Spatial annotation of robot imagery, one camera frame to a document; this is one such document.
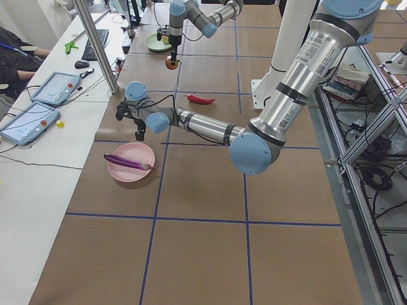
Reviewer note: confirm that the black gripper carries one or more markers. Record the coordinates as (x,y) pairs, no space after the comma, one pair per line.
(173,42)
(138,124)

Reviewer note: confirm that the red yellow pomegranate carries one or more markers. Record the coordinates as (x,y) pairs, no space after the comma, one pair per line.
(171,64)

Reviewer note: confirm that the yellow pink peach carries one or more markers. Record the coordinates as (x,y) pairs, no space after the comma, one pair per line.
(165,39)

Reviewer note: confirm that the purple eggplant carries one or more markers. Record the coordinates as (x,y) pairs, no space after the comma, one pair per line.
(119,160)

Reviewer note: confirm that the red chili pepper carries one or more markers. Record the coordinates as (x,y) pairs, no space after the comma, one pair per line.
(199,100)

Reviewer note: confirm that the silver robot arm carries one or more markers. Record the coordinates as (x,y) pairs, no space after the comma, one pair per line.
(311,36)
(180,11)

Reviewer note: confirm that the pink plate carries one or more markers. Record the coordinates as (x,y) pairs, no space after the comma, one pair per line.
(136,151)

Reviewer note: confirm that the light green plate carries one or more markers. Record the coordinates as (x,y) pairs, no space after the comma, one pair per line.
(153,44)

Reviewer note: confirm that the small yellow toy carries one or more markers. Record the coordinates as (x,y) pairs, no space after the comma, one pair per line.
(60,124)

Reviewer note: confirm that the black computer mouse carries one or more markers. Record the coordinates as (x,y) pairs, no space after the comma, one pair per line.
(81,64)

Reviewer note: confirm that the upper blue teach pendant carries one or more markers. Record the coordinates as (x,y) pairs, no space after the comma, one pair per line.
(56,89)

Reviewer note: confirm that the blue teach pendant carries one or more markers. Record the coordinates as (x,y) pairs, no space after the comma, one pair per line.
(27,126)
(56,89)

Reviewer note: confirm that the green plastic clamp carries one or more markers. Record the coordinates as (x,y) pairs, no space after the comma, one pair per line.
(69,46)

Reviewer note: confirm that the lower blue teach pendant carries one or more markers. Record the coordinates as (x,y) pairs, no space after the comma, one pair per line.
(27,126)

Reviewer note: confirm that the seated person in black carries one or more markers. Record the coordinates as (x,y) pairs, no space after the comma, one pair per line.
(18,67)

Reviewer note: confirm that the stack of books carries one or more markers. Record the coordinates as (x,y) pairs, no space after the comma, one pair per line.
(346,82)

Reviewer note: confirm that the aluminium frame post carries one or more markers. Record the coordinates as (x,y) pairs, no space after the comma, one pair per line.
(89,27)

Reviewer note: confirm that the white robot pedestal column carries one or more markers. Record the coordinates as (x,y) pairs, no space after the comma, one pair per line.
(296,16)

